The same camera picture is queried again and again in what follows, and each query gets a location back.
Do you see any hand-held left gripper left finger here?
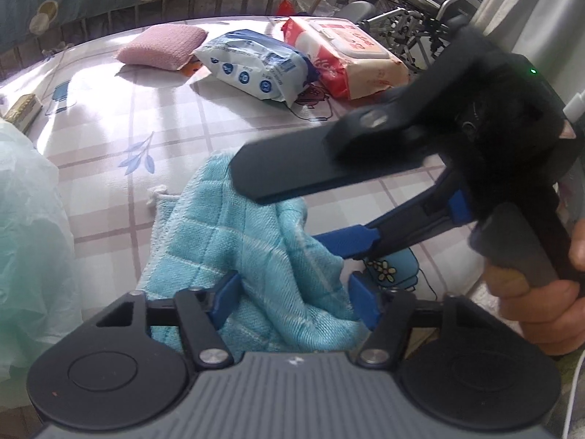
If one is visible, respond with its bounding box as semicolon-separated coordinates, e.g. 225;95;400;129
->
96;272;243;369

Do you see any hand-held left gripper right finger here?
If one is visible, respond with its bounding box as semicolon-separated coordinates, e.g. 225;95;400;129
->
348;272;480;369

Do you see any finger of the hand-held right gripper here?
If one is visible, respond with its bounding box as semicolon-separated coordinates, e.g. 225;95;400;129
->
231;83;455;206
313;168;472;260

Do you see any light blue checked towel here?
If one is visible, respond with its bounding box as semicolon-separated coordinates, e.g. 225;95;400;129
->
137;151;366;354

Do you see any person's right hand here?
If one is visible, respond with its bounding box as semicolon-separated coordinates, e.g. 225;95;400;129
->
483;226;585;356

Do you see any red white wipes pack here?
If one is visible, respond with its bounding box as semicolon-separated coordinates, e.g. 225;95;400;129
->
282;16;412;100

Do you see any off-white curtain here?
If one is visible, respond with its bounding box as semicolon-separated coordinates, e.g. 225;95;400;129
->
475;0;585;67

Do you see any blue white wipes pack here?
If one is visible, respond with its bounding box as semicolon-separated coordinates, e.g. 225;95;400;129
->
191;30;321;109

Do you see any wheelchair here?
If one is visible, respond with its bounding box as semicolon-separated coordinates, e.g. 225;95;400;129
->
265;0;486;74

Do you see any plaid flower printed bed sheet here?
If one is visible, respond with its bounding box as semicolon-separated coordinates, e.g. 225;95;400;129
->
0;16;501;408

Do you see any pale green plastic bag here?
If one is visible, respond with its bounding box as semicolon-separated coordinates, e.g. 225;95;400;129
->
0;119;83;378

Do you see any pink sponge pad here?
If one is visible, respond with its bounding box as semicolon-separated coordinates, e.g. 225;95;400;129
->
115;26;207;72

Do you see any small gold box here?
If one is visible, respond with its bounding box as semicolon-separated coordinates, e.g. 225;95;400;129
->
2;94;43;130

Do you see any bed rail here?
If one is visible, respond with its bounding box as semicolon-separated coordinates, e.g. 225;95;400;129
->
0;0;270;78

